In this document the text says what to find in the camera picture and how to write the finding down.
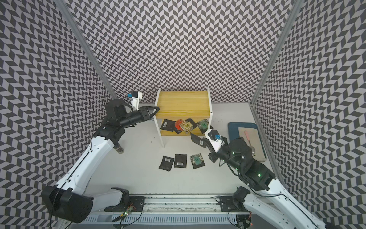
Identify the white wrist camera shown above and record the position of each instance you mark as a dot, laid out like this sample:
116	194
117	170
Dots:
214	139
135	98

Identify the pink handled metal spoon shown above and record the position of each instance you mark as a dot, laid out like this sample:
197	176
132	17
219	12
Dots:
248	139

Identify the beige folded cloth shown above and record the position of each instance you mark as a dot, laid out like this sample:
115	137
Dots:
255	141

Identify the black tea bag with barcode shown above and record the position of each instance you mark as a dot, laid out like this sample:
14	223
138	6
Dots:
180	161

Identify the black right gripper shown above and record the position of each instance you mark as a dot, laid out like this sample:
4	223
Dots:
213	155

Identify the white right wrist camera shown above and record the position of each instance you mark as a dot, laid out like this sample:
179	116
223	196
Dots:
214	139

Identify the teal rectangular tray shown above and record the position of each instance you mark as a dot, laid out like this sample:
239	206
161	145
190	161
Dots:
233	129

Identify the floral tea bag top shelf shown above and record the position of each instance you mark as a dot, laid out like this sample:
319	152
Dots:
203	125

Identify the small dark spice bottle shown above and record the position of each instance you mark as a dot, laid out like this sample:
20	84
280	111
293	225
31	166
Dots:
119	149

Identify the metal base rail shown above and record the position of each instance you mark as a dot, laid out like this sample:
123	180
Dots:
170	210

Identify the red tea bag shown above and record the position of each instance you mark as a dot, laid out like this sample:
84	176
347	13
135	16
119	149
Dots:
178	125

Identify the white wooden two-tier shelf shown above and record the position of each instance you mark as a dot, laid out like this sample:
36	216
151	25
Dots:
175	105

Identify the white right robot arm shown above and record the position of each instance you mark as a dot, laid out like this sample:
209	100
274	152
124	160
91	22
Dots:
264	195

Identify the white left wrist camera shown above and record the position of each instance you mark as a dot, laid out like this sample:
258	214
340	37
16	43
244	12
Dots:
135	98

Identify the green jasmine tea bag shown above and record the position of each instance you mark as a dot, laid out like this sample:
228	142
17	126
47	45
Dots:
197	161

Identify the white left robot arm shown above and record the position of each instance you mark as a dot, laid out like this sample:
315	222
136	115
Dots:
67	199

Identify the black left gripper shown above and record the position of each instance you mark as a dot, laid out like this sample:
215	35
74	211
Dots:
144	112

